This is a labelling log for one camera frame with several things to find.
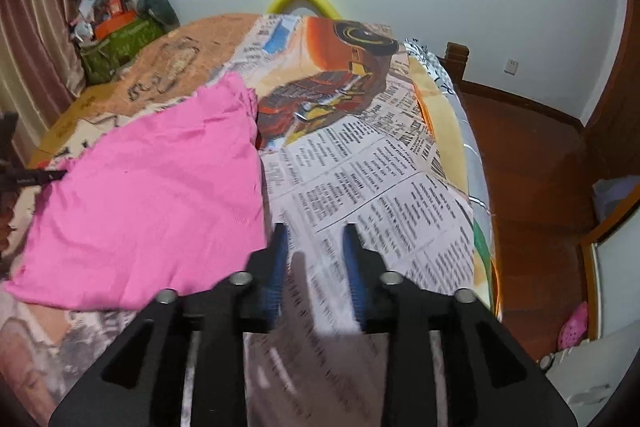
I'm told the grey patterned quilt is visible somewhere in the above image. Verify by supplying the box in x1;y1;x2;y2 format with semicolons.
447;77;495;258

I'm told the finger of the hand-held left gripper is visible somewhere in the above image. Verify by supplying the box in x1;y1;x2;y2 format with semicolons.
0;168;68;190

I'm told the orange box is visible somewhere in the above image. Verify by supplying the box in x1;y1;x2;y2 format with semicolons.
95;0;138;38

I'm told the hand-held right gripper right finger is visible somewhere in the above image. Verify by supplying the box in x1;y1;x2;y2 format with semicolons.
341;223;581;427

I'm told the newspaper print cloth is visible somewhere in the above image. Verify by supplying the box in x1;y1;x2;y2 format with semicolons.
0;14;476;427

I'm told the lavender cloth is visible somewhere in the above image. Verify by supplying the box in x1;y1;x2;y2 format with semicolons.
592;177;640;223

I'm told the wooden framed door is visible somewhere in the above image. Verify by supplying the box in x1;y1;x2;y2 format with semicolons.
580;187;640;343

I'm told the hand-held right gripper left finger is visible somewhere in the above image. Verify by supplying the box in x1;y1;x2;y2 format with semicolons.
47;223;290;427

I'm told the pink slipper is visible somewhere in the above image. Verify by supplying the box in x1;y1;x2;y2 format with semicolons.
557;302;590;348

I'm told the wooden bedpost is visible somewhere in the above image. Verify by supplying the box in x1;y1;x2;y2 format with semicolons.
442;42;471;82

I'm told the black white patterned pillow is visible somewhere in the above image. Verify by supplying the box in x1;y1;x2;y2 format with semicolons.
402;38;456;95

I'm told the green bag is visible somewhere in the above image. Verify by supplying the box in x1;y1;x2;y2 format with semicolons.
80;19;166;85

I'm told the striped brown curtain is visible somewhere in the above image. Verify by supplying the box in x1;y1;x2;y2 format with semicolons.
0;0;93;168

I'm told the white foam box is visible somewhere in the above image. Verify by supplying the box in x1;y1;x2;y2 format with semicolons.
537;322;626;423

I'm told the wooden wardrobe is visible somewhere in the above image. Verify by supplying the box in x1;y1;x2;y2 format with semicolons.
582;0;640;188

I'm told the pink knit cardigan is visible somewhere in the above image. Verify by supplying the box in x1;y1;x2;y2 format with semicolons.
4;72;268;312

